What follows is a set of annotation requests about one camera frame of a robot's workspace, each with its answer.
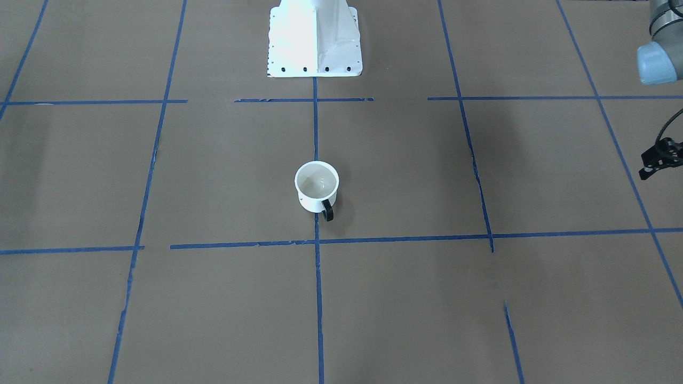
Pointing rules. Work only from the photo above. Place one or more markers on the white smiley face mug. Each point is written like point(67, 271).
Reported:
point(317, 184)

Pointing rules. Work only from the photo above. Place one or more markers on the brown paper table cover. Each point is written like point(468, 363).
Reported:
point(490, 225)

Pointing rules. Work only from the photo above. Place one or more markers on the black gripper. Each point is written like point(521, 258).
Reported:
point(661, 155)

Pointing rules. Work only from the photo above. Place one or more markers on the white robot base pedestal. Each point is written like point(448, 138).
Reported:
point(314, 39)

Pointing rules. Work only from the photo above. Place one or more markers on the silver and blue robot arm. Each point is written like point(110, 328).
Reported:
point(660, 62)

